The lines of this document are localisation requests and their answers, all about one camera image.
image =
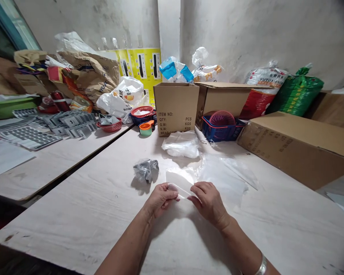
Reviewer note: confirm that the person's left hand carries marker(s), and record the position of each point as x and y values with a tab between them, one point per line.
160	197

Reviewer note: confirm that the person's right hand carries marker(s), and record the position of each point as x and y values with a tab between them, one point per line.
209	202

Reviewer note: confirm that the person's left fingers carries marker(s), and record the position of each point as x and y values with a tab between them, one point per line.
172	192

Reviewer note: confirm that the small clear plastic bag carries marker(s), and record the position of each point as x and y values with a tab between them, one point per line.
180	180

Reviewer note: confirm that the grey parts in clear bag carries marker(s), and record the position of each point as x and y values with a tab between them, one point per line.
146	169

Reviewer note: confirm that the pile of clear plastic bags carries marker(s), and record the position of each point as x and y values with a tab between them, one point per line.
226	174

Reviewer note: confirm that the green and orange cup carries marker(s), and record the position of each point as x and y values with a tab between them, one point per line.
146	128

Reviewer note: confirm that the dark blue plastic basket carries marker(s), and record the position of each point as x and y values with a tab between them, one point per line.
144	118

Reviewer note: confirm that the tall open cardboard box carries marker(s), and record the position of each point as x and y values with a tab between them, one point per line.
176	110

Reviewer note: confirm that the red basket with white contents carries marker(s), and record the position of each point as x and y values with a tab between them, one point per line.
142	111

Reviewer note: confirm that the pink round plastic basket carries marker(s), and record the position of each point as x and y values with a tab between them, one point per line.
222	118

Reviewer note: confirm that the red basket with grey parts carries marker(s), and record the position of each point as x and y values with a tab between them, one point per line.
109	123

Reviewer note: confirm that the white printed plastic bag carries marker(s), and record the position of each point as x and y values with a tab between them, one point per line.
123	97

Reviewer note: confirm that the wide open cardboard box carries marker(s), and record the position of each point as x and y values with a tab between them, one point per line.
226	98

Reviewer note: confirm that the pile of grey folded cards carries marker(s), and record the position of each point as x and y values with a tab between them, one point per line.
71	123

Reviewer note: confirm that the blue and white plastic bag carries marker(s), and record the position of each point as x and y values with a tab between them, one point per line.
175	70

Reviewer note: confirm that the white bag with orange print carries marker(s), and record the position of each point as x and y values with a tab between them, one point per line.
206	68

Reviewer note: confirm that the yellow packaging cards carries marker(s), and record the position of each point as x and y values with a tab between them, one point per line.
140	67

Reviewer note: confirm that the orange snack packet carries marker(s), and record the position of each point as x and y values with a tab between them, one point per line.
80	98

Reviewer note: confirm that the red and white woven sack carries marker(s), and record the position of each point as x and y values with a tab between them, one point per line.
262	91

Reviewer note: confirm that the long closed cardboard box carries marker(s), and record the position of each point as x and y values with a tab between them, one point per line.
301	146

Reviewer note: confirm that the brown paper sack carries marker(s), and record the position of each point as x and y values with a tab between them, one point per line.
94	76

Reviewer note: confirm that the red metal flask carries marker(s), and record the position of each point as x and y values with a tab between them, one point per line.
59	101

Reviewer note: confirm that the green woven sack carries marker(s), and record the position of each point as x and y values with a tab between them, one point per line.
296	93

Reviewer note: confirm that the grey sticker sheets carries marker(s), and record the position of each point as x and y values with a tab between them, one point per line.
23	134

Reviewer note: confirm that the white paper sheet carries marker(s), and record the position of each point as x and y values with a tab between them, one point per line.
8	157

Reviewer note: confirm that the cardboard box behind sacks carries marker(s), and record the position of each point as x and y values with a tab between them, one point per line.
335	109

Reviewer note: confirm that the green plastic basin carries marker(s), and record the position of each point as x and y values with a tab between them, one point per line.
8	107

